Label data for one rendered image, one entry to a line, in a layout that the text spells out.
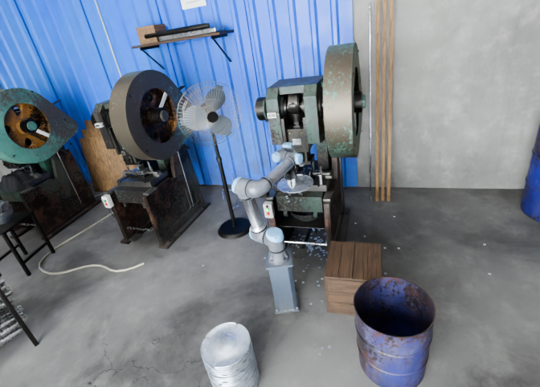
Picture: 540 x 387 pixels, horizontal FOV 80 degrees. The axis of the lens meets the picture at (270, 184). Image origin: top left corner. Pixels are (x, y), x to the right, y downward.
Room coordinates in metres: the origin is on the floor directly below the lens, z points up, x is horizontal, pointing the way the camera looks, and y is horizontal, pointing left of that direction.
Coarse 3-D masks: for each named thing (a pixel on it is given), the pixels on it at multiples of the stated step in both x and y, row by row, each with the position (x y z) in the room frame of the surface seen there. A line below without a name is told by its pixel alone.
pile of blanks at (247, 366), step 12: (252, 348) 1.28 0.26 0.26; (240, 360) 1.17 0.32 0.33; (252, 360) 1.23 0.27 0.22; (216, 372) 1.14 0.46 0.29; (228, 372) 1.13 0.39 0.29; (240, 372) 1.16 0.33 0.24; (252, 372) 1.21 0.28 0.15; (216, 384) 1.16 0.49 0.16; (228, 384) 1.13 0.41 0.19; (240, 384) 1.14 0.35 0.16; (252, 384) 1.19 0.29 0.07
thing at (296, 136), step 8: (288, 128) 2.49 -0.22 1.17; (296, 128) 2.46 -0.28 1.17; (288, 136) 2.47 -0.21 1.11; (296, 136) 2.45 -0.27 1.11; (304, 136) 2.43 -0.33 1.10; (296, 144) 2.45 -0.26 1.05; (304, 144) 2.43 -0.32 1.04; (296, 152) 2.46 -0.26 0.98; (304, 152) 2.43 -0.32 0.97; (304, 160) 2.41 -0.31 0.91
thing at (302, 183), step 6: (300, 174) 2.40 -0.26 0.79; (282, 180) 2.37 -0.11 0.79; (300, 180) 2.30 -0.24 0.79; (306, 180) 2.30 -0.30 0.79; (312, 180) 2.28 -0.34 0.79; (282, 186) 2.26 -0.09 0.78; (288, 186) 2.24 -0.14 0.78; (294, 186) 2.22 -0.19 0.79; (300, 186) 2.21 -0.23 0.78; (306, 186) 2.20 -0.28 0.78; (288, 192) 2.16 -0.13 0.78; (294, 192) 2.14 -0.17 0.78
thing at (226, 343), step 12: (228, 324) 1.41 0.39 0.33; (240, 324) 1.39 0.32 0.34; (216, 336) 1.34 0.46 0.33; (228, 336) 1.32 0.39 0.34; (240, 336) 1.31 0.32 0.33; (204, 348) 1.27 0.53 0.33; (216, 348) 1.25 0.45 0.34; (228, 348) 1.24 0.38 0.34; (240, 348) 1.23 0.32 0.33; (204, 360) 1.20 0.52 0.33; (216, 360) 1.19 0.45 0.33; (228, 360) 1.17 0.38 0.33
